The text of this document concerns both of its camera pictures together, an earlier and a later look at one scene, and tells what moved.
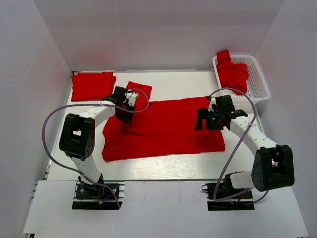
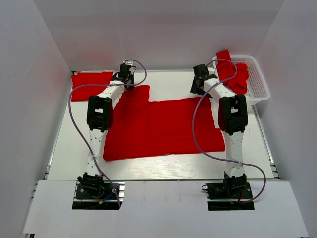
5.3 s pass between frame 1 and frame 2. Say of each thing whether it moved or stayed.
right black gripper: moved
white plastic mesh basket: stayed
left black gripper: moved
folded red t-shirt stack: stayed
